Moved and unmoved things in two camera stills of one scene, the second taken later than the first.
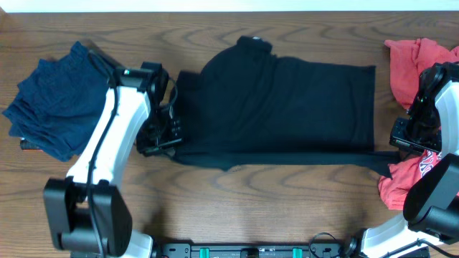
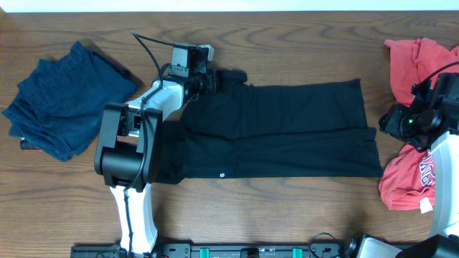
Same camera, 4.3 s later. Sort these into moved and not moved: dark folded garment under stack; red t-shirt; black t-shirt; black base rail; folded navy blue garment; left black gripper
Moved: left black gripper; black t-shirt
Not moved: black base rail; red t-shirt; dark folded garment under stack; folded navy blue garment
